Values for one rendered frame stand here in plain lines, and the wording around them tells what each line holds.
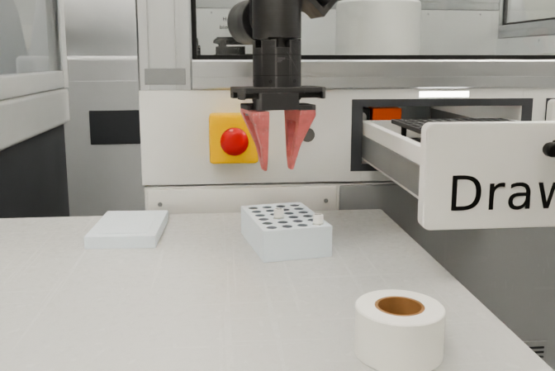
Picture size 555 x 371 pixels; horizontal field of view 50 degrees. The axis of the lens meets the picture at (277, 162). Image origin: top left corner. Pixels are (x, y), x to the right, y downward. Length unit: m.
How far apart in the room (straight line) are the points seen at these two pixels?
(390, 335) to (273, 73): 0.34
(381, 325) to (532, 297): 0.68
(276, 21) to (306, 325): 0.33
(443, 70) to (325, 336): 0.56
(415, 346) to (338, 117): 0.53
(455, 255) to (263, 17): 0.54
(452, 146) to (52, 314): 0.42
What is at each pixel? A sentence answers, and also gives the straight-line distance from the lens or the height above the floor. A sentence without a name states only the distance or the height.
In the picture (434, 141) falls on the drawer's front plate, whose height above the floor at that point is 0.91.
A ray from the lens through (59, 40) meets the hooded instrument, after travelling 1.87.
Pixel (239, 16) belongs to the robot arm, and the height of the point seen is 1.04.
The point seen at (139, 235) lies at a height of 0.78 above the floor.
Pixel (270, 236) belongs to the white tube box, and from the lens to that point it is 0.69.
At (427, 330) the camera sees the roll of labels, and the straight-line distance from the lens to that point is 0.47.
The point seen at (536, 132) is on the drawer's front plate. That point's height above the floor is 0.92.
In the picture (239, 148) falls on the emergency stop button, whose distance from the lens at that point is 0.85.
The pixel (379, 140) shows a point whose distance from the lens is 0.86.
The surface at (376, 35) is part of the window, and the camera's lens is 0.96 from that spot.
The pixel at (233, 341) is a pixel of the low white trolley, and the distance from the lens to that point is 0.52.
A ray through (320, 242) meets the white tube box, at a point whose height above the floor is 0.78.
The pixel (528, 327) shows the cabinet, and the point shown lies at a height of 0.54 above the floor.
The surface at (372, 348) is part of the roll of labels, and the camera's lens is 0.48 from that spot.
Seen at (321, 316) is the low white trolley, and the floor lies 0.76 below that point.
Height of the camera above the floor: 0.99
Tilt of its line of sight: 10 degrees down
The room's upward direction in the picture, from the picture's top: straight up
